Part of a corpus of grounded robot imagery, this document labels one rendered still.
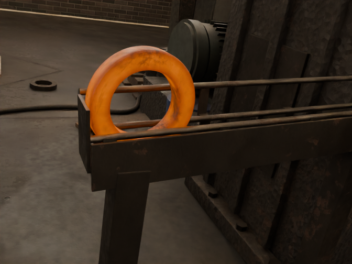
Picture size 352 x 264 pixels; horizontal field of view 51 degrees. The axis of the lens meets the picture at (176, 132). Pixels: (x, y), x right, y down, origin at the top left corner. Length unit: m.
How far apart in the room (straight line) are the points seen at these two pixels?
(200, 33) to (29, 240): 1.26
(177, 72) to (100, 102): 0.13
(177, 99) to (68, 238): 0.85
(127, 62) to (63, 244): 0.89
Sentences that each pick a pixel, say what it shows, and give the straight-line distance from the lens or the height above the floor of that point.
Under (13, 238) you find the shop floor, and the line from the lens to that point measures 1.39.
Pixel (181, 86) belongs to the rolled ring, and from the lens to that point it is 0.62.
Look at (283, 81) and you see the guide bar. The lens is 0.82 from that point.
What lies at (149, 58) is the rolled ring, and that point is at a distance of 0.58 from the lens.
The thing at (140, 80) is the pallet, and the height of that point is 0.14.
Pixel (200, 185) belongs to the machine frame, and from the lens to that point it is 1.62.
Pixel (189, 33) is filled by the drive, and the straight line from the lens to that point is 2.00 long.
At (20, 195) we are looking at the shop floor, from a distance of 1.59.
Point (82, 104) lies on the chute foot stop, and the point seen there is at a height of 0.67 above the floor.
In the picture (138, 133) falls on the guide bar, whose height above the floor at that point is 0.63.
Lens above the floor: 0.87
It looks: 22 degrees down
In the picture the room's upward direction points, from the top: 10 degrees clockwise
